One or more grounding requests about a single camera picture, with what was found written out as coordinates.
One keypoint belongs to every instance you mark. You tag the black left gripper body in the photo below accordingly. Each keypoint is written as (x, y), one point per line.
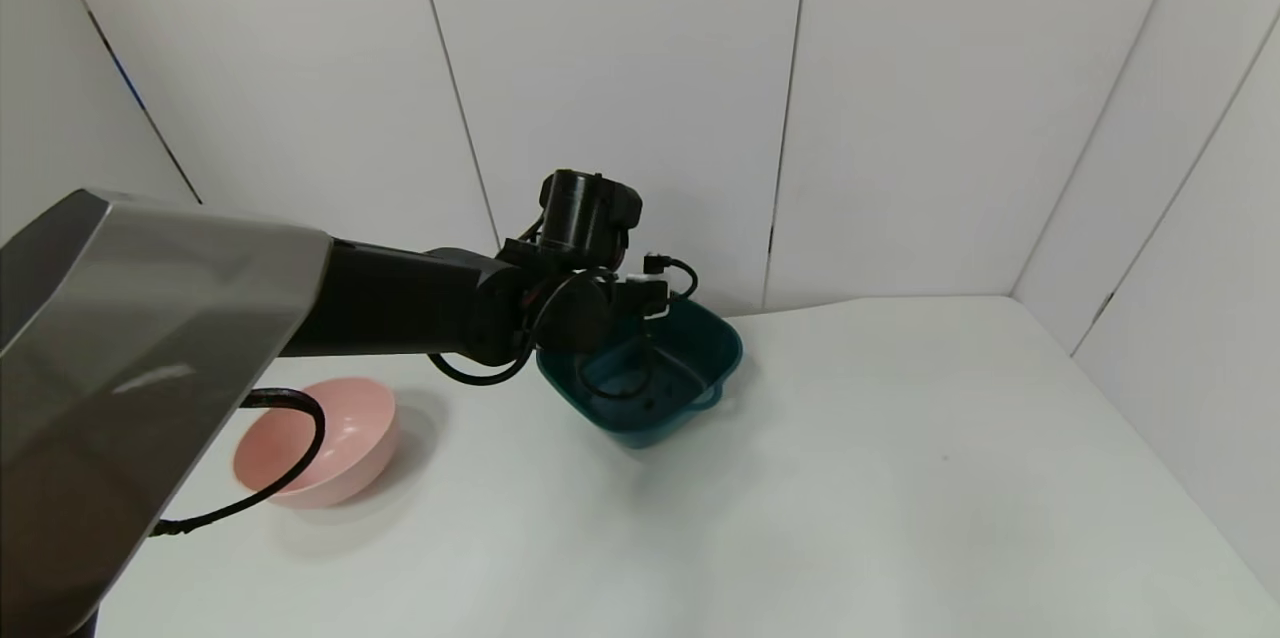
(580, 313)

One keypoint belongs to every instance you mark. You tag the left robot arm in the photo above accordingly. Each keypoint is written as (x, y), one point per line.
(130, 368)

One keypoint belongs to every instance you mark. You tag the dark teal square bowl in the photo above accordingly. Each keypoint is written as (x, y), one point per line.
(700, 358)

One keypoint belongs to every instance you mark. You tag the pink bowl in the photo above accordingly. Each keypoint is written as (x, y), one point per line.
(345, 448)

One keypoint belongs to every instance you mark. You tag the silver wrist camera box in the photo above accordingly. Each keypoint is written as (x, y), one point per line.
(650, 298)

